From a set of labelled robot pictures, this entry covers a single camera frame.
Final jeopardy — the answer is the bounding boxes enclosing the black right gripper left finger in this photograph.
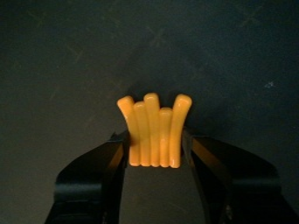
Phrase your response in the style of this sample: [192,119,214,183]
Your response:
[43,129,131,224]

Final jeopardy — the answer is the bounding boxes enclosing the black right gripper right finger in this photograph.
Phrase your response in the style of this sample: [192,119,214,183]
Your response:
[182,127,299,224]

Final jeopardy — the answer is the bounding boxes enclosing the orange toy fries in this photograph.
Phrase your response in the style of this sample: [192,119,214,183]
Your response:
[117,92,194,169]

